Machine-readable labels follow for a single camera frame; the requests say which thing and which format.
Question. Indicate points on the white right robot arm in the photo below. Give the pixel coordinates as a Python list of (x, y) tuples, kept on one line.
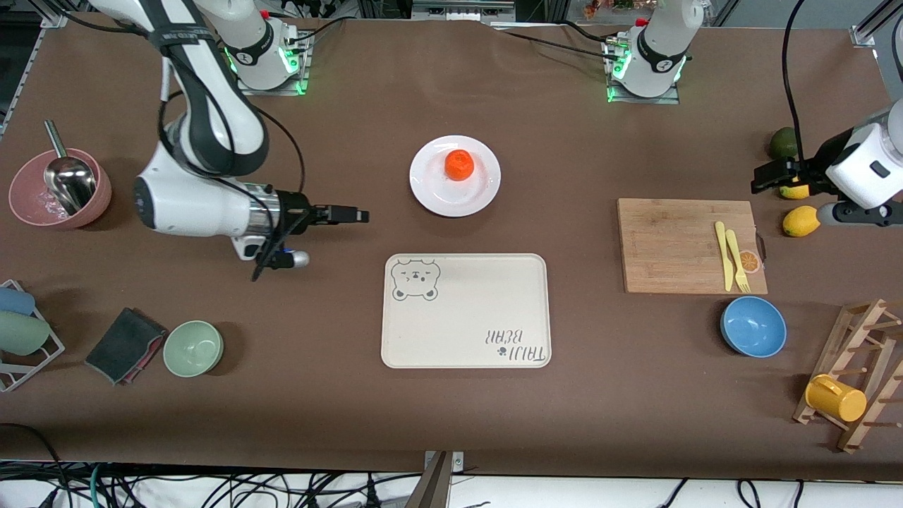
[(190, 204)]

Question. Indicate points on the aluminium corner profile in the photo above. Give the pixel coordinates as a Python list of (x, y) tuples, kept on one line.
[(866, 34)]

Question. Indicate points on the white round plate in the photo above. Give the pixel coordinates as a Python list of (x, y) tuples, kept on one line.
[(437, 194)]

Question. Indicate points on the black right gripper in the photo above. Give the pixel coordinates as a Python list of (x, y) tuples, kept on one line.
[(295, 210)]

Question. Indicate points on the pink folded cloth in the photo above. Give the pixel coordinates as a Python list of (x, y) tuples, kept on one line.
[(146, 355)]

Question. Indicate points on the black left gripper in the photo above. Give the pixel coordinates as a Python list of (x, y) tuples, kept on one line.
[(813, 164)]

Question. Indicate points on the blue bowl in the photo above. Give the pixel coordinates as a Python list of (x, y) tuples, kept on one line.
[(753, 327)]

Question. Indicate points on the wooden cutting board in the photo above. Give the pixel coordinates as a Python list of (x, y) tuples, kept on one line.
[(670, 247)]

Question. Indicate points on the dark green lime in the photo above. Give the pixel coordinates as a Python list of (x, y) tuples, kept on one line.
[(782, 143)]

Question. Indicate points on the yellow plastic knife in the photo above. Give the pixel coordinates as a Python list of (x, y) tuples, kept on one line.
[(722, 254)]

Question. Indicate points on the yellow plastic fork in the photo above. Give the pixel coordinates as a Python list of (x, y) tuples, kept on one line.
[(738, 264)]

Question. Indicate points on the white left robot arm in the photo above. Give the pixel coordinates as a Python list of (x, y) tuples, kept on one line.
[(659, 42)]

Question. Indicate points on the blue cup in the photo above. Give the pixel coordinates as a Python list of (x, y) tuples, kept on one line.
[(14, 301)]

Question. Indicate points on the pale green cup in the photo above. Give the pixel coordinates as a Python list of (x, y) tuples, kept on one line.
[(21, 333)]

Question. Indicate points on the pink bowl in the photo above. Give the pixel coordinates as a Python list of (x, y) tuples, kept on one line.
[(28, 190)]

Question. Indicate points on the metal table edge bracket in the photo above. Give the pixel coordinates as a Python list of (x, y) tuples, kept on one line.
[(444, 466)]

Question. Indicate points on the wooden mug rack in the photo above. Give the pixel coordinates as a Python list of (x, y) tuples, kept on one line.
[(864, 331)]

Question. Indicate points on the dark grey folded cloth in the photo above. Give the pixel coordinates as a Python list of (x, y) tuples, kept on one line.
[(123, 342)]

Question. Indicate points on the beige tray with bear print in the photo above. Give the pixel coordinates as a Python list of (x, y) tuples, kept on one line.
[(465, 310)]

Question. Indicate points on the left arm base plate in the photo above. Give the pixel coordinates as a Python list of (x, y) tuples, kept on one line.
[(670, 99)]

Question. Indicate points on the metal scoop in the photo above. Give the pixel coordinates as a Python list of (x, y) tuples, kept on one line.
[(70, 183)]

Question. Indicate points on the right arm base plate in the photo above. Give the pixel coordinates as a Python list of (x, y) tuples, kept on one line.
[(300, 81)]

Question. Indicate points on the orange mandarin fruit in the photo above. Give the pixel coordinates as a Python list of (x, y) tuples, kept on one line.
[(459, 165)]

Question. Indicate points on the yellow mug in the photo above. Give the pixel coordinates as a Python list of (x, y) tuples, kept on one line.
[(839, 401)]

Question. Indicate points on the orange slice sticker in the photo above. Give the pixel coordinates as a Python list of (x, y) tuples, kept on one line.
[(749, 262)]

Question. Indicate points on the yellow lemon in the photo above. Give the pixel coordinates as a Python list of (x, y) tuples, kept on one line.
[(801, 221), (796, 192)]

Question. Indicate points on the pale green bowl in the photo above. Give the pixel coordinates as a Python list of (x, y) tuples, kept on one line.
[(193, 349)]

